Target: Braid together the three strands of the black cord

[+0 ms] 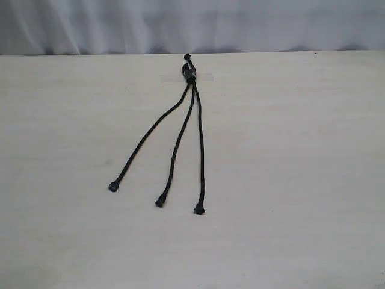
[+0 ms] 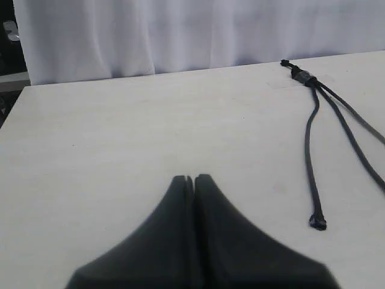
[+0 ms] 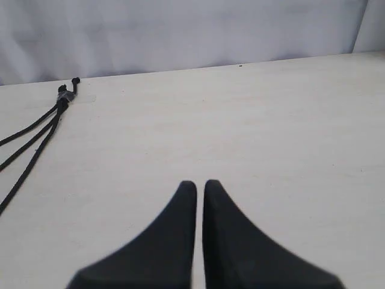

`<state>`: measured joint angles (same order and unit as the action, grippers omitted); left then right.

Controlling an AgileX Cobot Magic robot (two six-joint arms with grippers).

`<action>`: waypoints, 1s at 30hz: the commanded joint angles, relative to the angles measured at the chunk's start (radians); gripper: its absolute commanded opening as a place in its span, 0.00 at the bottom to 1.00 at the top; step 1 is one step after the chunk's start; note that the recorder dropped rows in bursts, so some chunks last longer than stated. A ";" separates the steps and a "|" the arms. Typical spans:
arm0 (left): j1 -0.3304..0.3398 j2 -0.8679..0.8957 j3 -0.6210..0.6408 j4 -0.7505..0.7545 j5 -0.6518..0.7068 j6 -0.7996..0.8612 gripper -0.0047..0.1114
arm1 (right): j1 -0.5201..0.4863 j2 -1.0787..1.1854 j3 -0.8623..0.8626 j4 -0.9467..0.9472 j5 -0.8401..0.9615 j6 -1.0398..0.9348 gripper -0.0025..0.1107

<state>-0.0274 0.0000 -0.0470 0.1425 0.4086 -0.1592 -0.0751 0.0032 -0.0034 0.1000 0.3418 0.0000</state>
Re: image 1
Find clear adhesive tape strip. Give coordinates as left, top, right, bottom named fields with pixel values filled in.
left=159, top=73, right=214, bottom=83

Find white backdrop curtain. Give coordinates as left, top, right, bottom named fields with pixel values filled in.
left=1, top=1, right=384, bottom=55

